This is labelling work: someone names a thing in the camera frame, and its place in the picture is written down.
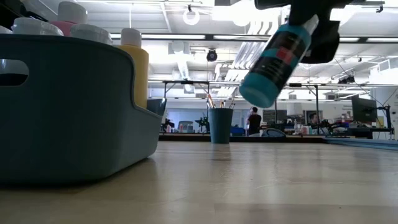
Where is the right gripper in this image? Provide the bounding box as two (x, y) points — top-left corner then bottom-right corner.
(254, 0), (355, 65)

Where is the small teal paint bottle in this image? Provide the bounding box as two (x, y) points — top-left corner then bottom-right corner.
(238, 14), (320, 109)

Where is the large yellow paint bottle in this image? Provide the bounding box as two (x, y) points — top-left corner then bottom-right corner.
(113, 27), (150, 110)

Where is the large pink paint bottle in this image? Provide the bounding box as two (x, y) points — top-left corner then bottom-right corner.
(49, 1), (89, 37)

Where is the grey-teal plastic bin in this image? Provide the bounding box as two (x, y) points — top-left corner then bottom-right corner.
(0, 33), (167, 187)

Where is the small white black-striped paint bottle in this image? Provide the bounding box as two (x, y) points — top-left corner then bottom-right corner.
(11, 17), (65, 37)

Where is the person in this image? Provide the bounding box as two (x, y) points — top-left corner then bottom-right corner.
(246, 106), (263, 137)
(308, 113), (321, 127)

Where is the black monitor on stand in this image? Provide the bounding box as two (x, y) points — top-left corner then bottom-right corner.
(351, 95), (393, 139)

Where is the light blue mat strip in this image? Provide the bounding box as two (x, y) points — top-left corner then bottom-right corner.
(323, 137), (398, 152)

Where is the teal ribbed plastic cup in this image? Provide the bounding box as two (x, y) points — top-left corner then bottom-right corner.
(208, 108), (234, 144)

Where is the long ceiling light bar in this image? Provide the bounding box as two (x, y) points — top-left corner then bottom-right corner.
(110, 32), (398, 44)

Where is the black hanging camera cluster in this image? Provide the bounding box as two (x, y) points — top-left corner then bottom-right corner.
(338, 75), (356, 85)

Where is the white hanging ring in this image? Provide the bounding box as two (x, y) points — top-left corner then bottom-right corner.
(182, 4), (201, 26)

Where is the black aluminium table frame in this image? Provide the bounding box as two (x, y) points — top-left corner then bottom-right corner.
(158, 133), (398, 147)

